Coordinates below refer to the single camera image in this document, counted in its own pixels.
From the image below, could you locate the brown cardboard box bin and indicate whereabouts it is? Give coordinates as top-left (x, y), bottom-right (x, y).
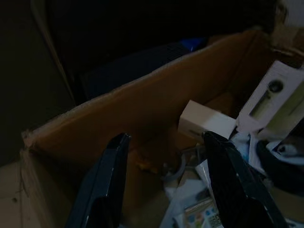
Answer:
top-left (0, 28), bottom-right (304, 228)

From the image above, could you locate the small white carton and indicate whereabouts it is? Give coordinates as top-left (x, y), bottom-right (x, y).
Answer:
top-left (178, 99), bottom-right (238, 141)

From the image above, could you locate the black curved object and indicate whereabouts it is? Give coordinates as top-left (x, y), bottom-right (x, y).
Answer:
top-left (256, 139), bottom-right (304, 192)

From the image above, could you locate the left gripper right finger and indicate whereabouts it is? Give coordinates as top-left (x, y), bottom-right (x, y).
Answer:
top-left (201, 130), bottom-right (288, 228)

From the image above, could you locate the white printed product box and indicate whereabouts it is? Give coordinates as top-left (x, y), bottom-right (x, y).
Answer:
top-left (237, 60), bottom-right (304, 141)

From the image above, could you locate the grey tape ring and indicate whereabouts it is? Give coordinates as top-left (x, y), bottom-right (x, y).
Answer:
top-left (161, 146), bottom-right (205, 184)

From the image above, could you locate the crumpled white plastic wrap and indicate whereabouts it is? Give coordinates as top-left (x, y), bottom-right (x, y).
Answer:
top-left (230, 132), bottom-right (263, 173)

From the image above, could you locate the blue plastic piece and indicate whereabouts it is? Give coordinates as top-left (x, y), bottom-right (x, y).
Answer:
top-left (180, 36), bottom-right (208, 52)

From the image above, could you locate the printed paper leaflet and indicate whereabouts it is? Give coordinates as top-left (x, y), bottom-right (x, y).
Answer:
top-left (163, 179), bottom-right (230, 228)

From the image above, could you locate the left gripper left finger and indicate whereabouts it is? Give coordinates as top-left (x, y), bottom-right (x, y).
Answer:
top-left (64, 133), bottom-right (132, 228)

